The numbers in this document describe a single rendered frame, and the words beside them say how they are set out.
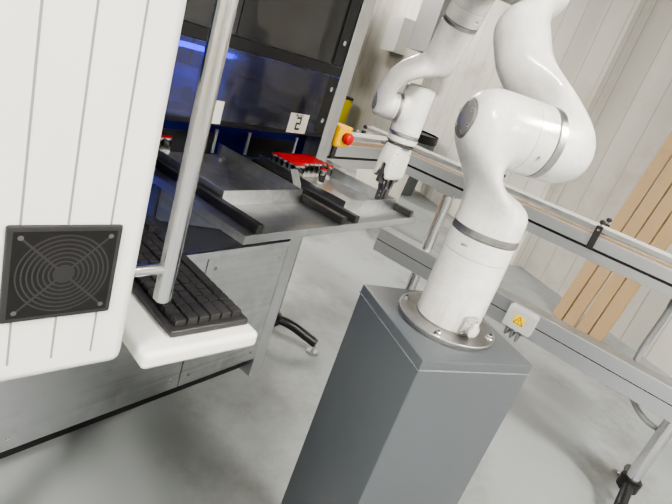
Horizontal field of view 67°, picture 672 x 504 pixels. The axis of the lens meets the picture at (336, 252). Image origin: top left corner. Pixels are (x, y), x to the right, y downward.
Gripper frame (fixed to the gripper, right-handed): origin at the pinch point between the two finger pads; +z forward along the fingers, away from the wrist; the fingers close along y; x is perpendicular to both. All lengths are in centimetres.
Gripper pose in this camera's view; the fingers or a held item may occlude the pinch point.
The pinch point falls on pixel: (381, 194)
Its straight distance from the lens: 150.3
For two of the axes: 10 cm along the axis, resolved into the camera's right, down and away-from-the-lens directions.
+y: -6.0, 1.1, -7.9
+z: -3.1, 8.8, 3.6
